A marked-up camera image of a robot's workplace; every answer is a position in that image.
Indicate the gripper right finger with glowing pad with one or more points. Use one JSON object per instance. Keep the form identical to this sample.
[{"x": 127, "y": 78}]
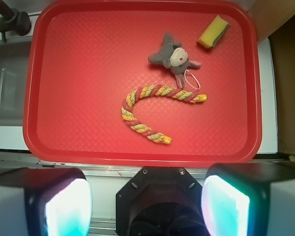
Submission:
[{"x": 249, "y": 199}]

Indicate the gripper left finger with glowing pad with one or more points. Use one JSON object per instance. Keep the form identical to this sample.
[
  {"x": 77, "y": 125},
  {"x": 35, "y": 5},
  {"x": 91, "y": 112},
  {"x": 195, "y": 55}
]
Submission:
[{"x": 44, "y": 202}]

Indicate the yellow and green sponge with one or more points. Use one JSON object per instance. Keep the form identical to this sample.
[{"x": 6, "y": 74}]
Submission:
[{"x": 213, "y": 33}]

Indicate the steel sink basin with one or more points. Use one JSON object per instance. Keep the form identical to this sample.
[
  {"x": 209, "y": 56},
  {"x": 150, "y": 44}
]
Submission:
[{"x": 14, "y": 59}]

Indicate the red plastic tray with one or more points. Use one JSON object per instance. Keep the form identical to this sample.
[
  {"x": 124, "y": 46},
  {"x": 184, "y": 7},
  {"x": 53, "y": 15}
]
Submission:
[{"x": 87, "y": 55}]

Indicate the brown cardboard box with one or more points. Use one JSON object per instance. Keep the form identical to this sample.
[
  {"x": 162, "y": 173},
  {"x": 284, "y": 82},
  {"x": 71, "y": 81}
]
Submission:
[{"x": 282, "y": 43}]

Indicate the grey plush mouse toy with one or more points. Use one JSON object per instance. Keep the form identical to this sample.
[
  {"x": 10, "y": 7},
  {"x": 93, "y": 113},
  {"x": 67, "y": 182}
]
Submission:
[{"x": 172, "y": 56}]

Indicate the dark metal faucet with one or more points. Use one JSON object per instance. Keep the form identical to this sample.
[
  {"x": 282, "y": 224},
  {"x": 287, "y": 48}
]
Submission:
[{"x": 13, "y": 20}]

